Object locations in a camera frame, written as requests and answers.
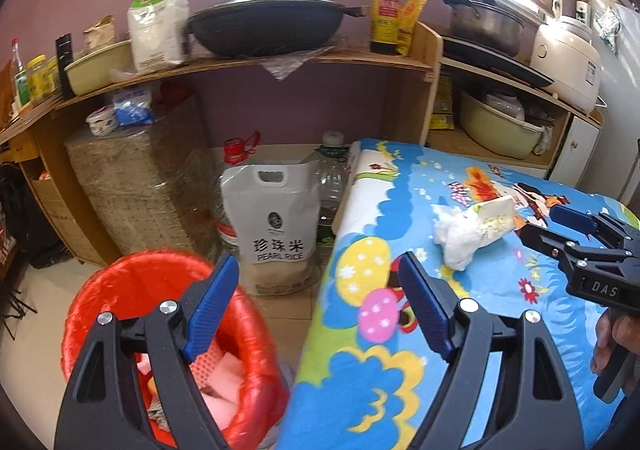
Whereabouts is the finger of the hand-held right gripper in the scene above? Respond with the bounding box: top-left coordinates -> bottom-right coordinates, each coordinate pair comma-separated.
519,224 -> 601,276
548,203 -> 640,253

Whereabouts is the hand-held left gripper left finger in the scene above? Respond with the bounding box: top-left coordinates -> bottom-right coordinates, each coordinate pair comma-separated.
54,253 -> 240,450

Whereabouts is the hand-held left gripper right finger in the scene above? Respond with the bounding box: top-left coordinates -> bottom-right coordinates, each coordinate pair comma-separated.
397,252 -> 586,450

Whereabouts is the large white foam roll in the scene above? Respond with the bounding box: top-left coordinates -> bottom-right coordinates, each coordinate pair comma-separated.
202,351 -> 247,403

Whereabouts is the white tissue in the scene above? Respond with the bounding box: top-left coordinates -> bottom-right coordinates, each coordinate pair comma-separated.
432,204 -> 483,271

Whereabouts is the red trash bin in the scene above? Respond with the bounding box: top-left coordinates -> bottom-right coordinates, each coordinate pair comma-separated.
61,250 -> 291,450

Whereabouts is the person's right hand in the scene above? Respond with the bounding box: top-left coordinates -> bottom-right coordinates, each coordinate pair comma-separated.
592,312 -> 640,371

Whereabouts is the white cabinet door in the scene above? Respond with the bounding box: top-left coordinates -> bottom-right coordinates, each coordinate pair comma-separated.
550,117 -> 603,191

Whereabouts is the grey cloth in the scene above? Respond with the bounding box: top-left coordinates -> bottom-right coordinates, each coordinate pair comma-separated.
532,122 -> 553,155

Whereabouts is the silver refrigerator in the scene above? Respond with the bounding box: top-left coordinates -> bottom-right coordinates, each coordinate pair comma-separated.
580,2 -> 640,211

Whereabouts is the white rice bag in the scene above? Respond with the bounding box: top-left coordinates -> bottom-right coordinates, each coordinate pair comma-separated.
221,162 -> 321,298

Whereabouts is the green plastic basin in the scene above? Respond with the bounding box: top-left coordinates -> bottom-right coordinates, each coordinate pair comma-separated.
459,90 -> 547,161

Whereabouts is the white lidded container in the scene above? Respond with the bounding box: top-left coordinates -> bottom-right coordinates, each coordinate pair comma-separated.
482,92 -> 526,123

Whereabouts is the plastic wrapped woven box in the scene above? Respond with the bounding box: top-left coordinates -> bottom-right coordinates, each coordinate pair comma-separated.
64,122 -> 226,255

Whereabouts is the white rice cooker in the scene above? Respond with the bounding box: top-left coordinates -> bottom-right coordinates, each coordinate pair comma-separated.
530,16 -> 602,113

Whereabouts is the clear plastic water bottle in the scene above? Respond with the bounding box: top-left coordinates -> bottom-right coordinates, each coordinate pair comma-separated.
315,131 -> 351,245

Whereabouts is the oil bottle with red cap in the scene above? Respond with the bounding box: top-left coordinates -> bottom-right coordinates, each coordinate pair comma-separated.
214,130 -> 263,251

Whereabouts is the black induction cooker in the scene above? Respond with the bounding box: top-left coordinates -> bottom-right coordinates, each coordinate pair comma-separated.
440,37 -> 556,89

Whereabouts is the cardboard box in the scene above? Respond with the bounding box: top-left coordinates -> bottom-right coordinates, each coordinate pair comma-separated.
30,170 -> 103,265

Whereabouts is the black bag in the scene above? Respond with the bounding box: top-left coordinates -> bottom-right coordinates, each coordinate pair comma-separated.
0,165 -> 61,271

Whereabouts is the blue packet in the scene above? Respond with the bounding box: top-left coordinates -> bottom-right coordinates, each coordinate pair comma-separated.
112,87 -> 157,127

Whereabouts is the steel pot with lid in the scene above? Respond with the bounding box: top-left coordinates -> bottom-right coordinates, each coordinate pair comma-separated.
442,0 -> 526,58

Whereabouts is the small white bowl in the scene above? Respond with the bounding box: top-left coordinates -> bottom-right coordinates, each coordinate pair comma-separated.
86,106 -> 118,137

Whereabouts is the yellow noodle packet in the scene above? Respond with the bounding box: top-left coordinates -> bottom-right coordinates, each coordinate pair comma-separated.
397,0 -> 427,55

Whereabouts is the foil sheet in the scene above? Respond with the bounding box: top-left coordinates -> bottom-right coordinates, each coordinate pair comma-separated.
257,52 -> 313,81

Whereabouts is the wooden shelf unit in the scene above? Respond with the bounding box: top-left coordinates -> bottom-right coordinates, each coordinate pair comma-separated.
0,22 -> 606,271

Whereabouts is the cream plastic basin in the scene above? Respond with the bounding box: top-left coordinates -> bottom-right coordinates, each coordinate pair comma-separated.
65,40 -> 133,96

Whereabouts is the dark soy sauce bottle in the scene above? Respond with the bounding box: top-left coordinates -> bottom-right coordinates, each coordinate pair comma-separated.
370,0 -> 402,55

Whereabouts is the white powder bag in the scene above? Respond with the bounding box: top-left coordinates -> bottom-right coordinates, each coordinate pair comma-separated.
126,0 -> 187,72

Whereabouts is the tall black box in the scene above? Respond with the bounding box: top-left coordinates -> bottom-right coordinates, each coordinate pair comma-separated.
56,34 -> 75,98

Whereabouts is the yellow jar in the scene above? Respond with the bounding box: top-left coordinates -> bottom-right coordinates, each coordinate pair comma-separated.
26,54 -> 51,105

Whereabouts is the black wok with lid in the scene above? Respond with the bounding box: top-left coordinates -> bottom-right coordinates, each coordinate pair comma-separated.
187,0 -> 371,58

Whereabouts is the brown paper bag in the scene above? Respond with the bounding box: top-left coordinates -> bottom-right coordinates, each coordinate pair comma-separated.
82,16 -> 116,53

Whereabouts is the clear bottle with red cap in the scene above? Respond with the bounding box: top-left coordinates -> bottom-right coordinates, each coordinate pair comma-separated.
11,37 -> 28,110

